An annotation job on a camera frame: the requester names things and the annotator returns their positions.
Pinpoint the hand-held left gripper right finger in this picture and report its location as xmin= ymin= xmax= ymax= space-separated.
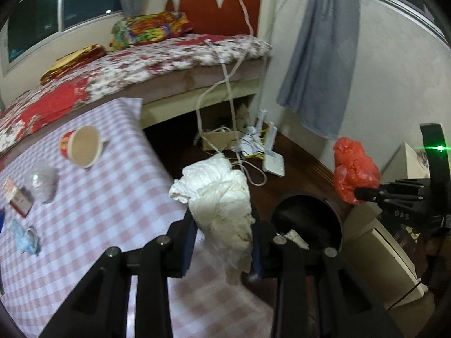
xmin=251 ymin=218 xmax=402 ymax=338

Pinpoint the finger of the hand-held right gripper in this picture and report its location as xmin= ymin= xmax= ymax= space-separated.
xmin=380 ymin=178 xmax=431 ymax=194
xmin=354 ymin=187 xmax=425 ymax=204

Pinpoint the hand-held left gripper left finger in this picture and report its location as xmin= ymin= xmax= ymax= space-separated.
xmin=39 ymin=215 xmax=198 ymax=338

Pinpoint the red plastic bag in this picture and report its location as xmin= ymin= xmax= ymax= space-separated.
xmin=333 ymin=137 xmax=382 ymax=205

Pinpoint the cream paper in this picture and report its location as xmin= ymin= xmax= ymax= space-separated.
xmin=169 ymin=157 xmax=256 ymax=286

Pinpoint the black trash bin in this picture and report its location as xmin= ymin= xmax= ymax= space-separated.
xmin=269 ymin=194 xmax=343 ymax=265

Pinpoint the red paper cup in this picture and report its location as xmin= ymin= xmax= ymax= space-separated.
xmin=60 ymin=126 xmax=107 ymax=169

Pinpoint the clear plastic bag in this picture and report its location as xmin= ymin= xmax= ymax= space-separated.
xmin=30 ymin=165 xmax=59 ymax=204

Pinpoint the blue wrapper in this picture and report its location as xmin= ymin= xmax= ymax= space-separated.
xmin=9 ymin=219 xmax=41 ymax=256

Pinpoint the small cigarette box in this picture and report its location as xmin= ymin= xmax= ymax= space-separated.
xmin=3 ymin=179 xmax=35 ymax=218

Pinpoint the white printed box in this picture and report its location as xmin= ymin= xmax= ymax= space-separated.
xmin=379 ymin=143 xmax=431 ymax=184

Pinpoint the white low cabinet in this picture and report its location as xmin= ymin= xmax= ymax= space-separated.
xmin=343 ymin=201 xmax=436 ymax=311

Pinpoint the pink checkered tablecloth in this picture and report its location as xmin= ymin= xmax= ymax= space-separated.
xmin=0 ymin=97 xmax=283 ymax=338

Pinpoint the flat white router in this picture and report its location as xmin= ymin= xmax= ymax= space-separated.
xmin=262 ymin=150 xmax=286 ymax=177

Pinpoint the brown cardboard box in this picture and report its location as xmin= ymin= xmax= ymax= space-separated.
xmin=202 ymin=104 xmax=253 ymax=152

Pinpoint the white router with antennas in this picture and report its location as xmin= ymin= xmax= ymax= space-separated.
xmin=246 ymin=110 xmax=278 ymax=156

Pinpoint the long grey patterned curtain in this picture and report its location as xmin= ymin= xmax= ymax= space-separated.
xmin=277 ymin=0 xmax=361 ymax=141

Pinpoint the red floral bedspread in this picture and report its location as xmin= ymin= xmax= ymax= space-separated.
xmin=0 ymin=33 xmax=273 ymax=153

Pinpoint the folded yellow red blanket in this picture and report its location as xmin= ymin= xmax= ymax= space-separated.
xmin=40 ymin=44 xmax=108 ymax=85

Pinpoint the colourful printed pillow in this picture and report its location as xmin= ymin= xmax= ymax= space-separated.
xmin=110 ymin=11 xmax=194 ymax=50

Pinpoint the red and white headboard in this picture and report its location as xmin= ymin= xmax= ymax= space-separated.
xmin=165 ymin=0 xmax=276 ymax=40

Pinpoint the sliding glass window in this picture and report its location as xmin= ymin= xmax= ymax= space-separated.
xmin=5 ymin=0 xmax=125 ymax=75

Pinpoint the beige bed frame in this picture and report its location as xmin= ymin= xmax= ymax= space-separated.
xmin=88 ymin=58 xmax=269 ymax=128

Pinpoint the white cable with stick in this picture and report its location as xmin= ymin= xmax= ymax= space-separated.
xmin=204 ymin=40 xmax=266 ymax=186

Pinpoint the thick white cable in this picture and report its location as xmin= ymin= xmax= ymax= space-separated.
xmin=195 ymin=0 xmax=264 ymax=148

